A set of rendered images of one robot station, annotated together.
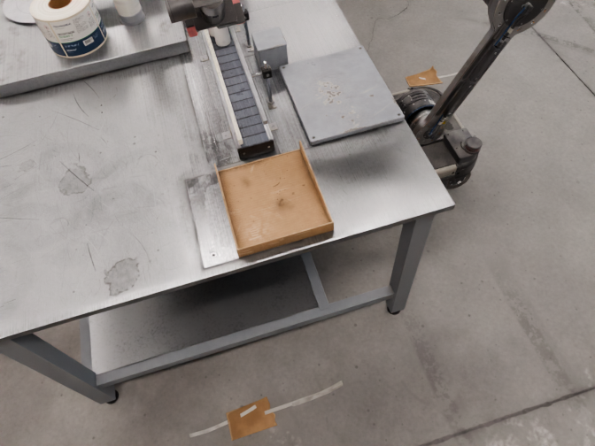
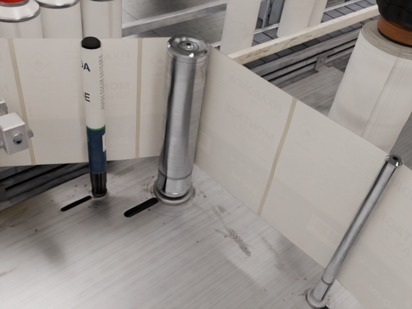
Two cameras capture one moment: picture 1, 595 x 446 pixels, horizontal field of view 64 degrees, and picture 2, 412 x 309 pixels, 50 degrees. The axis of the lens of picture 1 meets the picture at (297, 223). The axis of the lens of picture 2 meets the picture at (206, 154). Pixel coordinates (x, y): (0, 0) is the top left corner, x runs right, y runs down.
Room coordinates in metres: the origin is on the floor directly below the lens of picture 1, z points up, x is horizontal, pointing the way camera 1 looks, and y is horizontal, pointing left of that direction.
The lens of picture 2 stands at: (2.04, 0.76, 1.25)
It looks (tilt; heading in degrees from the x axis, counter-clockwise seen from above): 42 degrees down; 234
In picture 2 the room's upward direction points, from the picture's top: 9 degrees clockwise
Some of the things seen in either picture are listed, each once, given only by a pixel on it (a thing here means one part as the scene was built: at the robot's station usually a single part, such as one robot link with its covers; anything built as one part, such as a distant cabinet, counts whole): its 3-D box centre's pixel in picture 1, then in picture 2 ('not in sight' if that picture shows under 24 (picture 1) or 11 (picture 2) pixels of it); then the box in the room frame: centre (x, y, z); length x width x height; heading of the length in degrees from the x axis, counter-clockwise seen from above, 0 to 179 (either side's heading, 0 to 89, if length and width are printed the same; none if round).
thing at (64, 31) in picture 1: (70, 21); not in sight; (1.54, 0.69, 0.95); 0.20 x 0.20 x 0.14
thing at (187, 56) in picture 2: not in sight; (179, 127); (1.86, 0.46, 0.97); 0.05 x 0.05 x 0.19
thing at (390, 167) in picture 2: not in sight; (349, 241); (1.80, 0.64, 0.97); 0.02 x 0.02 x 0.19
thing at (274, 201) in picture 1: (271, 196); not in sight; (0.78, 0.06, 0.85); 0.30 x 0.26 x 0.04; 11
